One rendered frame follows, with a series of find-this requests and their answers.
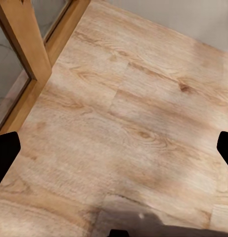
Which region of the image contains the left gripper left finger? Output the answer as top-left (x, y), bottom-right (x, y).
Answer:
top-left (0, 131), bottom-right (21, 183)

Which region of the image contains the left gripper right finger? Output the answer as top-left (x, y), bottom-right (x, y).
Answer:
top-left (217, 131), bottom-right (228, 164)

